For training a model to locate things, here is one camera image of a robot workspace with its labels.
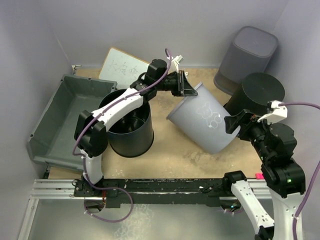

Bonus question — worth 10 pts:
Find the grey slotted square bin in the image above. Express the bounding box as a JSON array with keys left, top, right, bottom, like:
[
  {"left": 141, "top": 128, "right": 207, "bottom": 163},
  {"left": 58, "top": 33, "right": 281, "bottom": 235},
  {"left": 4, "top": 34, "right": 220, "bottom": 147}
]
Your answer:
[{"left": 213, "top": 26, "right": 279, "bottom": 95}]

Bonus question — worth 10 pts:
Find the dark blue round bin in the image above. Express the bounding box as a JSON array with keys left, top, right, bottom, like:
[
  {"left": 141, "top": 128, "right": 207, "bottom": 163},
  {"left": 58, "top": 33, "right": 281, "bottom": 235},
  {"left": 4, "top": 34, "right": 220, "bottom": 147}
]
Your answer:
[{"left": 95, "top": 94, "right": 154, "bottom": 158}]

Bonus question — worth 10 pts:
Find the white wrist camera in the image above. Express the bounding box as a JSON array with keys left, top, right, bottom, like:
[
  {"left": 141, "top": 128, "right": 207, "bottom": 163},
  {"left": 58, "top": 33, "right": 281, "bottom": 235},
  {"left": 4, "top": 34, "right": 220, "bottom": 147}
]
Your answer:
[
  {"left": 257, "top": 100, "right": 288, "bottom": 125},
  {"left": 170, "top": 55, "right": 184, "bottom": 73}
]

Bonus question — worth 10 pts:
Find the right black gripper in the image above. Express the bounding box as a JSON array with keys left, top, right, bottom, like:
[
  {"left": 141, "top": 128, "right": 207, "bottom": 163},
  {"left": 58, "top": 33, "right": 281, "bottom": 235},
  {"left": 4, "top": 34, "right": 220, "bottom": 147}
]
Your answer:
[{"left": 224, "top": 108, "right": 278, "bottom": 161}]

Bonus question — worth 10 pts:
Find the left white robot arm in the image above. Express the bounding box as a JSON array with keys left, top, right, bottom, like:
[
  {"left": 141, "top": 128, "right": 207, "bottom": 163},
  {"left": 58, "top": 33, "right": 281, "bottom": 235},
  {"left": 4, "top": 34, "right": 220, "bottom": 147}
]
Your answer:
[{"left": 74, "top": 55, "right": 198, "bottom": 196}]

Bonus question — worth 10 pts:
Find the aluminium frame rail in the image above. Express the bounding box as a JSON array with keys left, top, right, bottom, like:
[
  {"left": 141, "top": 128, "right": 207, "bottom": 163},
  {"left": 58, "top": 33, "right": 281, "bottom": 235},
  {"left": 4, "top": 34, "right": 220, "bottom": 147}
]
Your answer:
[{"left": 19, "top": 179, "right": 274, "bottom": 240}]

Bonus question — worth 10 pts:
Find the grey plastic storage crate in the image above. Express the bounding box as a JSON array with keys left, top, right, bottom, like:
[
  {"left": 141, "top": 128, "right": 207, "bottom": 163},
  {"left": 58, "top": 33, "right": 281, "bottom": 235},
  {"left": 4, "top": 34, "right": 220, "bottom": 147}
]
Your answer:
[{"left": 26, "top": 74, "right": 117, "bottom": 172}]

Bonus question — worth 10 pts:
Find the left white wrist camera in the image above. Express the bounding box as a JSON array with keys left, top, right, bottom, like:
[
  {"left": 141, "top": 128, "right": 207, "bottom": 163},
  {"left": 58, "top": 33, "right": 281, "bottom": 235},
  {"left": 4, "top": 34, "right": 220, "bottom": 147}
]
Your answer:
[{"left": 170, "top": 55, "right": 184, "bottom": 73}]

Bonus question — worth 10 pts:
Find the pink plastic clip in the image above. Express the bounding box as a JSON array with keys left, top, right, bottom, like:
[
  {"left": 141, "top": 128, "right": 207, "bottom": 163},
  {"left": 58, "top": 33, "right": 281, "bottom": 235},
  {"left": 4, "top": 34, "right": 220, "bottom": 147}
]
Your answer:
[{"left": 255, "top": 173, "right": 264, "bottom": 180}]

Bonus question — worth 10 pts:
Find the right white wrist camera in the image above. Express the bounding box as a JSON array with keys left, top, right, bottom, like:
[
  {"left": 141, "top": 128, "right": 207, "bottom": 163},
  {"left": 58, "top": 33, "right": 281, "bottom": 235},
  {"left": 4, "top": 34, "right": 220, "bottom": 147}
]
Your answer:
[{"left": 257, "top": 100, "right": 288, "bottom": 125}]

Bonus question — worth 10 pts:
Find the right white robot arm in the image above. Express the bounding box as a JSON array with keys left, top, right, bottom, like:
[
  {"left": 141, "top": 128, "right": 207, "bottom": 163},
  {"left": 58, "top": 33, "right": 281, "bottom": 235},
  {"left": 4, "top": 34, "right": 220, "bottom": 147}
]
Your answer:
[{"left": 222, "top": 109, "right": 306, "bottom": 240}]

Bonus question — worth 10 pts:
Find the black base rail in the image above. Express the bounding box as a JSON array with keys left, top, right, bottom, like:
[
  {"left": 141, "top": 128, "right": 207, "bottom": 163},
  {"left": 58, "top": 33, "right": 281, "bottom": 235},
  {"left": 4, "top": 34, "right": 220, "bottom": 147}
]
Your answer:
[{"left": 73, "top": 177, "right": 252, "bottom": 210}]

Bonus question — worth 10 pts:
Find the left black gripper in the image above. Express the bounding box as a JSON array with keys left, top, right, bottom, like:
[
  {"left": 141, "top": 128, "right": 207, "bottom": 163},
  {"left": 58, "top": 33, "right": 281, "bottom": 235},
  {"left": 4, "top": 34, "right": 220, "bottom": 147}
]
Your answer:
[{"left": 155, "top": 71, "right": 197, "bottom": 98}]

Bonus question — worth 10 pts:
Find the small whiteboard wooden frame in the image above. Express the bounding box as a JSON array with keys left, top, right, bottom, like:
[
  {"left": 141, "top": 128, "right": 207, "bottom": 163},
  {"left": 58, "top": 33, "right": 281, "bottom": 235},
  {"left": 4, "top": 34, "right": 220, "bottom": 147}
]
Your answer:
[{"left": 99, "top": 47, "right": 149, "bottom": 83}]

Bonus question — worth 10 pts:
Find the light grey round bucket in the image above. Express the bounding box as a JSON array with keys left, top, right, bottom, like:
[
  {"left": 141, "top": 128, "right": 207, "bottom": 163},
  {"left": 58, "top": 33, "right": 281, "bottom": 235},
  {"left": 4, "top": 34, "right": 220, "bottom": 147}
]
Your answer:
[{"left": 166, "top": 82, "right": 240, "bottom": 154}]

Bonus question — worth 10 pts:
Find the black ribbed round bin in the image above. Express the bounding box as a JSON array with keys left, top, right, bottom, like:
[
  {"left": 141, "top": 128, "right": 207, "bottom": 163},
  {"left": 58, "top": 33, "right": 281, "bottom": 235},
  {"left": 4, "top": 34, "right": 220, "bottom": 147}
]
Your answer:
[{"left": 224, "top": 72, "right": 285, "bottom": 116}]

